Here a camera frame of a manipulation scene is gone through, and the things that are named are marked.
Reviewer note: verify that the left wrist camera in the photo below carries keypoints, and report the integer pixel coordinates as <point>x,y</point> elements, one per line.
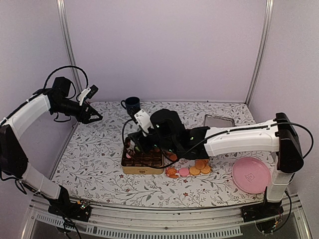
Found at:
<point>87,93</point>

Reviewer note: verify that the aluminium front rail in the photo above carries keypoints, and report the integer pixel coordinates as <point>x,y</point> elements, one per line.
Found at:
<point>111,221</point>

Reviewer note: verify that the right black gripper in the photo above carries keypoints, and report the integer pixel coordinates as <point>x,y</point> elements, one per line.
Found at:
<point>138,140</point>

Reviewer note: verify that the dark blue mug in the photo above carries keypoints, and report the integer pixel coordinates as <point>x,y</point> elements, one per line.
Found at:
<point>131,105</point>

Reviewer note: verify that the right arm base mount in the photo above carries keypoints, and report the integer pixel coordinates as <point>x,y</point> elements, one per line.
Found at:
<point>260,211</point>

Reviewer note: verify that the tin lid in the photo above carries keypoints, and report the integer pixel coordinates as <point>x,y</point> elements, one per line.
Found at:
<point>216,121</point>

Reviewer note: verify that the gold cookie tin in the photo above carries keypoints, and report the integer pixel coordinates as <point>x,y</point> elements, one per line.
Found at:
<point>143,163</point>

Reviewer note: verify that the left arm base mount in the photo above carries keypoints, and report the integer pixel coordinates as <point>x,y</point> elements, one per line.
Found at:
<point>63,206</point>

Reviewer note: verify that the floral tablecloth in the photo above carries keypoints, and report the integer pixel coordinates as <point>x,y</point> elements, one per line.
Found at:
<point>90,168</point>

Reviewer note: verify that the pink plate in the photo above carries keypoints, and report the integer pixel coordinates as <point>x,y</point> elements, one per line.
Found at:
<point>251,175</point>

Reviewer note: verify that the left frame post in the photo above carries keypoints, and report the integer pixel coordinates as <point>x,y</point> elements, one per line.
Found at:
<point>67,41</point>

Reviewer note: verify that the frame post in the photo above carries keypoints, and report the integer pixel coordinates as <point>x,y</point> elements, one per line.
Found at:
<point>261,50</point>
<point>67,41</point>

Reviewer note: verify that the swirl butter cookie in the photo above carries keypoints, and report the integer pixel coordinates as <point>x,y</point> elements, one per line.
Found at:
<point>171,172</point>

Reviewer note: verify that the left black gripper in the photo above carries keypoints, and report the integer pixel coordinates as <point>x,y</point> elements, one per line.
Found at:
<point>84,117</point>

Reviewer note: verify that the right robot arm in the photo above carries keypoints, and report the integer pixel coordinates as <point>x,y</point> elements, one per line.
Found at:
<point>164,129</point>

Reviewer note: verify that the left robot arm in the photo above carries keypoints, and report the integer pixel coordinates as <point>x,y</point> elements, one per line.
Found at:
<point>26,134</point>

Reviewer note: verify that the right frame post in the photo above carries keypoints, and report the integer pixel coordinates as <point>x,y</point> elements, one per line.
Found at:
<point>261,50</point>

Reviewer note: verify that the floral cookie tray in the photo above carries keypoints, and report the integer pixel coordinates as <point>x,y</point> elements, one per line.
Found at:
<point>183,163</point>

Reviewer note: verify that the round waffle cookie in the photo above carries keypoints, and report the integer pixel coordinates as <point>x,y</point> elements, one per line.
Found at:
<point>194,171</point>
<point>206,170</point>

